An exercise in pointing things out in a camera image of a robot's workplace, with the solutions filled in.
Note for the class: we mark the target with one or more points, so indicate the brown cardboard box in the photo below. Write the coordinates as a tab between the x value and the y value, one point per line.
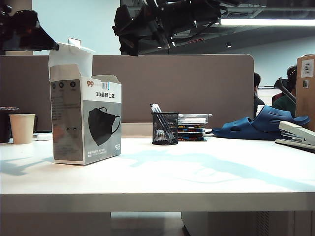
305	91

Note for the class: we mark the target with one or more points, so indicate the brown desk partition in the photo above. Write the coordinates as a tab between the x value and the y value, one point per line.
184	86

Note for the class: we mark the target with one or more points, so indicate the grey black chair headrest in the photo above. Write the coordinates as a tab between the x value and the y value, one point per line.
285	89

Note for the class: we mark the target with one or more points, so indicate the red LED ceiling sign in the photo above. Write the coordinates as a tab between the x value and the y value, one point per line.
196	41

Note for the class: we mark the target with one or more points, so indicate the dark cup with foil lid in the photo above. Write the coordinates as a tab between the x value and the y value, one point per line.
4	125

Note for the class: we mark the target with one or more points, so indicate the blue rubber slipper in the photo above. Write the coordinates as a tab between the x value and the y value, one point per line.
258	125

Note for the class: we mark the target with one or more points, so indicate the silver wall sign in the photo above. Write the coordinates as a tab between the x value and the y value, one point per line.
75	44

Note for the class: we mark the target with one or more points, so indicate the small white plastic case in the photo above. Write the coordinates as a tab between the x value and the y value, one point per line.
44	136

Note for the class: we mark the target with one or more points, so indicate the black mesh pen holder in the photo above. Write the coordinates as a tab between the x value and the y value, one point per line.
165	130

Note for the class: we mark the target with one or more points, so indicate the person in green shirt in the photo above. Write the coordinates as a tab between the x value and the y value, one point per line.
285	103

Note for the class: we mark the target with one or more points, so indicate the white grey mask box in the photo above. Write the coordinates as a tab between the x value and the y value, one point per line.
98	123

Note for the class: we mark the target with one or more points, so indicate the long ceiling light strip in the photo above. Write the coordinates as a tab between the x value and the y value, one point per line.
268	22

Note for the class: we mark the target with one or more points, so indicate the dark-haired person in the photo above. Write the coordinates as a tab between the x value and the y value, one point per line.
257	93

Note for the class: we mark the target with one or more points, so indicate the white grey stapler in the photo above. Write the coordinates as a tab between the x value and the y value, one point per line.
295	135

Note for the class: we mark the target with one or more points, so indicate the black pen with white cap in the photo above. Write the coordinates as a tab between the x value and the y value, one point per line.
158	115

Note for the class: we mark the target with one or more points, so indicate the beige paper cup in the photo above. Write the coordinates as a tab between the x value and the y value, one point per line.
22	129

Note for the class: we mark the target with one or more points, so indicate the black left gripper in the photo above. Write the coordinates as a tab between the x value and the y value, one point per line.
19	32

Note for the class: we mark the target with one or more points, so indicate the clear plastic tray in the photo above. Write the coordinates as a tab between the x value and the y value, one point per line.
194	119

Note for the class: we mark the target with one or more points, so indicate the white pens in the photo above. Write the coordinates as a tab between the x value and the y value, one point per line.
163	118

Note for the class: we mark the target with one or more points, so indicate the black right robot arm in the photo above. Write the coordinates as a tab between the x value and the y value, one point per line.
209	9

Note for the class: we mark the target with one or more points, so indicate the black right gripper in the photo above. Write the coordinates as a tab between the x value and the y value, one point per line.
172	14

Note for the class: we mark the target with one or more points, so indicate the small round ceiling lamp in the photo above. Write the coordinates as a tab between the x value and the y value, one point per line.
229	45

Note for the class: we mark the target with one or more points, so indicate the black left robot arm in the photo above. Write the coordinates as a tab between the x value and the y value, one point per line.
5	8

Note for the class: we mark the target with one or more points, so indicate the colourful flat box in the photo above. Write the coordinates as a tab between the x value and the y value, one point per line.
191	138
192	126
191	131

